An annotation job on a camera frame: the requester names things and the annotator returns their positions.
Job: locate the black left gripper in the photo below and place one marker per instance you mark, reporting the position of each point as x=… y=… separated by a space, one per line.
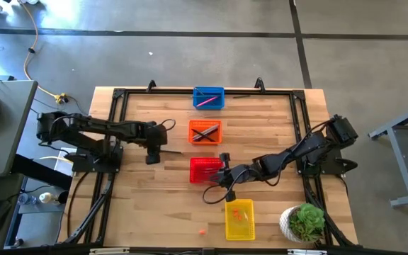
x=156 y=136

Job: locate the red plastic bin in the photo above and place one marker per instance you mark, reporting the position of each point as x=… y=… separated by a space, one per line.
x=198 y=170

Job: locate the grey desk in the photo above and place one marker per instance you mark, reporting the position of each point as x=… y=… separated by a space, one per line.
x=5 y=141

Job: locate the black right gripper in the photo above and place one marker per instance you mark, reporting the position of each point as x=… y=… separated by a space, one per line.
x=234 y=175

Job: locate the teal pencil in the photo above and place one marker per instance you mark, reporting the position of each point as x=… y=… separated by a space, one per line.
x=212 y=132

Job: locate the blue plastic bin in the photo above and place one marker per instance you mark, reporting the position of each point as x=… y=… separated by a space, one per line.
x=221 y=106

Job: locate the clear plastic bottle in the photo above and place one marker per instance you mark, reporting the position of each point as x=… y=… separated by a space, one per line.
x=26 y=199

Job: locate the pink pen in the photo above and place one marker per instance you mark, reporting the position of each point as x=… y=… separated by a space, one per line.
x=207 y=101

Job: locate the dark green pencil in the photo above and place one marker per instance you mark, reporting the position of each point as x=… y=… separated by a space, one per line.
x=172 y=152

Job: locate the olive brown pen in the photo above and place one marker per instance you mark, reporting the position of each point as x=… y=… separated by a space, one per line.
x=199 y=91

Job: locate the black pencil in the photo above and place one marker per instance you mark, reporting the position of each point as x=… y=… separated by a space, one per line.
x=196 y=138
x=197 y=132

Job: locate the orange plastic bin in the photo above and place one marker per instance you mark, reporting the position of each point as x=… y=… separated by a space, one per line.
x=205 y=122

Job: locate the grey metal table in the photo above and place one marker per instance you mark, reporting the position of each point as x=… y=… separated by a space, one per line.
x=400 y=159

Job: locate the potted green succulent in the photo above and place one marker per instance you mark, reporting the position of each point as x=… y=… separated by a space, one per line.
x=306 y=223

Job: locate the yellow plastic bin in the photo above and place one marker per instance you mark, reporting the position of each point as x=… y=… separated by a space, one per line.
x=239 y=230

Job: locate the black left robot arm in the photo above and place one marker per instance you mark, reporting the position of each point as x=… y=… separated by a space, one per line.
x=101 y=124

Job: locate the black cup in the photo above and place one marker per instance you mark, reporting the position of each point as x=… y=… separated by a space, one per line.
x=62 y=197

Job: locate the black pen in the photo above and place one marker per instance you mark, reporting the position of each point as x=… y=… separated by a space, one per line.
x=241 y=96

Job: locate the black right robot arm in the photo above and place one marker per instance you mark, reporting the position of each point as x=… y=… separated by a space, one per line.
x=296 y=152

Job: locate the blue pencil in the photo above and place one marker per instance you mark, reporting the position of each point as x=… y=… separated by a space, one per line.
x=210 y=129

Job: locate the white bottle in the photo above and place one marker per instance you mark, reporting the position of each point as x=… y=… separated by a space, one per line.
x=47 y=197

